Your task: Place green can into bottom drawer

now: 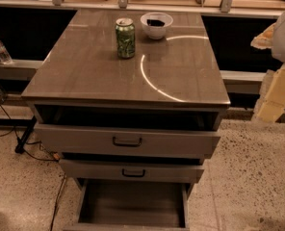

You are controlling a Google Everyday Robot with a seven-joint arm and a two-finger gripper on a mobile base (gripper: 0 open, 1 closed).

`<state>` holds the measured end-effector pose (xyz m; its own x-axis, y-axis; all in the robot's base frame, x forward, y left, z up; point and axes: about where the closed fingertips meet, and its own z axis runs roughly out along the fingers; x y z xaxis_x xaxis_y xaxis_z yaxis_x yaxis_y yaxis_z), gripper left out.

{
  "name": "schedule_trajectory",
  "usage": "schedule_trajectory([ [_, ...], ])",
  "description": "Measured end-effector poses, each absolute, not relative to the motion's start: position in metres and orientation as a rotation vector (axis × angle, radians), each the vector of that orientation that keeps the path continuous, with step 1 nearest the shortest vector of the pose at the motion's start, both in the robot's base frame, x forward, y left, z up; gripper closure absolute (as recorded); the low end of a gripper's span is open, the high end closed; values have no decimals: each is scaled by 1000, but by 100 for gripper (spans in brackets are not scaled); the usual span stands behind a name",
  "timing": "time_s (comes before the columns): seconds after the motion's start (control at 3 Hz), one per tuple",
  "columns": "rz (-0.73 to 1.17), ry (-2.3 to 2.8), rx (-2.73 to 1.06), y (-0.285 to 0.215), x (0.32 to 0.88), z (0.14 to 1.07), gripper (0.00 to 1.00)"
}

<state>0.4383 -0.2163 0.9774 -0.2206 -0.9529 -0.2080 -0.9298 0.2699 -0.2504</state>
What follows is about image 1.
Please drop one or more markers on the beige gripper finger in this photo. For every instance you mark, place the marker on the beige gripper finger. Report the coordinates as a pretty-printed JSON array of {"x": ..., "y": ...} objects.
[
  {"x": 271, "y": 105},
  {"x": 264, "y": 40}
]

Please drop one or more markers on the green soda can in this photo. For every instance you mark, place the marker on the green soda can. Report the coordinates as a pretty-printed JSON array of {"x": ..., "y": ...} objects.
[{"x": 125, "y": 33}]

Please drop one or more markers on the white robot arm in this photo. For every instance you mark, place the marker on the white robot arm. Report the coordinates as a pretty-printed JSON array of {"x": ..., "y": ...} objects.
[{"x": 278, "y": 41}]

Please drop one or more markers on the grey drawer cabinet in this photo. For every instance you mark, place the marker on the grey drawer cabinet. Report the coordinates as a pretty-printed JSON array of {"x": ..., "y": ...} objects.
[{"x": 173, "y": 83}]

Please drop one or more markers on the middle grey drawer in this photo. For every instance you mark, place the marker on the middle grey drawer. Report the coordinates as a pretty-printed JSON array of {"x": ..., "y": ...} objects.
[{"x": 129, "y": 171}]

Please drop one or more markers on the grey drawer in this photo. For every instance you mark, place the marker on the grey drawer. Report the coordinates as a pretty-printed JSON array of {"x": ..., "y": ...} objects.
[
  {"x": 128, "y": 142},
  {"x": 108, "y": 205},
  {"x": 129, "y": 171}
]

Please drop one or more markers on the bottom grey drawer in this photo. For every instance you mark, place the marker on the bottom grey drawer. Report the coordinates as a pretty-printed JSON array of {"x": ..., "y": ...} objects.
[{"x": 108, "y": 205}]

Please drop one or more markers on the top grey drawer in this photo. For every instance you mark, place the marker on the top grey drawer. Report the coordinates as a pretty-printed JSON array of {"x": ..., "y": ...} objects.
[{"x": 128, "y": 142}]

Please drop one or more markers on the white bowl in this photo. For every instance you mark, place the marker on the white bowl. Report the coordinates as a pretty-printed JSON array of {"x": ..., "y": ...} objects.
[{"x": 155, "y": 24}]

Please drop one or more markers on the clear plastic water bottle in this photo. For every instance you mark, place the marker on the clear plastic water bottle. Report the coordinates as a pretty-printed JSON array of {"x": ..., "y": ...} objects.
[{"x": 5, "y": 57}]

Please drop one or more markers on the black table leg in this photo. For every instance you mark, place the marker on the black table leg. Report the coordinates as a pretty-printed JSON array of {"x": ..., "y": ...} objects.
[{"x": 23, "y": 140}]

